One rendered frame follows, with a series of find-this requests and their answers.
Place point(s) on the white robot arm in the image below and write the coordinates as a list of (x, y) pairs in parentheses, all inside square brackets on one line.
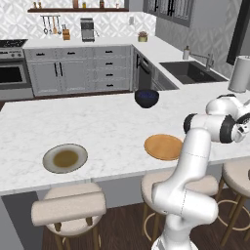
[(192, 169)]

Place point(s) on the dark blue bowl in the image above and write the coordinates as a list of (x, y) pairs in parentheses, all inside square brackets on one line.
[(147, 98)]

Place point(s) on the orange wooden plate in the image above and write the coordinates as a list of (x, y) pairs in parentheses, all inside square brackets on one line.
[(162, 147)]

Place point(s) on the black dishwasher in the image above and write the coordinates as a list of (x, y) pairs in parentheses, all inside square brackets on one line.
[(144, 73)]

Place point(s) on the beige stool with backrest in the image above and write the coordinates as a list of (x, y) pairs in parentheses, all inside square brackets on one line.
[(70, 208), (236, 175), (148, 187)]

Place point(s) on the grey plate with brown centre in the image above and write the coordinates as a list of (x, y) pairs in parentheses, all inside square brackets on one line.
[(65, 158)]

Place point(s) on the grey base cupboard run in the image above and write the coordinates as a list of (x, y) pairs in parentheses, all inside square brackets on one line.
[(78, 70)]

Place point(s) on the dark sink basin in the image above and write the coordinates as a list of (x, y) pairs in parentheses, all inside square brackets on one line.
[(190, 72)]

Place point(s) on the potted plant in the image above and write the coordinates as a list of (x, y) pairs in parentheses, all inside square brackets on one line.
[(142, 36)]

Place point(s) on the white soap dispenser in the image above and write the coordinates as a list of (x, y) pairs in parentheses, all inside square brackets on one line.
[(186, 53)]

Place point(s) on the silver coffee machine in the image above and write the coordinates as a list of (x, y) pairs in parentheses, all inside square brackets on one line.
[(87, 30)]

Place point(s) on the silver tap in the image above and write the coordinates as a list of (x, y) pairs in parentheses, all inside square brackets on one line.
[(208, 62)]

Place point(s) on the wooden knife block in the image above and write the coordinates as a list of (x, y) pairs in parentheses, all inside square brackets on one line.
[(66, 34)]

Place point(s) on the dark red bottle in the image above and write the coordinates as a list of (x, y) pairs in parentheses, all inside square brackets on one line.
[(102, 4)]

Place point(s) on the steel oven with hob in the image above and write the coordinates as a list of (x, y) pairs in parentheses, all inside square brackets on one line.
[(13, 71)]

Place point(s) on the white paper towel roll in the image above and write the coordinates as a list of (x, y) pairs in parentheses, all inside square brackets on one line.
[(240, 74)]

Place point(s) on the brown jar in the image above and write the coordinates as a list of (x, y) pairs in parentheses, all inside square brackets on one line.
[(75, 4)]

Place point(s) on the small brown bottle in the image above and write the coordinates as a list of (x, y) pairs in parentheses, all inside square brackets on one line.
[(34, 5)]

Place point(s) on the white wall socket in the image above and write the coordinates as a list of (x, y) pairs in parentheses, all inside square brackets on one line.
[(131, 20)]

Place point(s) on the grey glass-door wall cupboard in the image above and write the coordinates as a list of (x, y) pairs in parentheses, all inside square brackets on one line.
[(169, 9)]

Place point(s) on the brown wall shelf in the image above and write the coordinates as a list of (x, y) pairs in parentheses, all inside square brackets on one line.
[(78, 10)]

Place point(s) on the utensil rail with hanging tools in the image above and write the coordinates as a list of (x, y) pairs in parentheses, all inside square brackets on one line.
[(50, 24)]

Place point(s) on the black window frame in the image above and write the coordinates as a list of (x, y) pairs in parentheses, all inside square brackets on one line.
[(239, 29)]

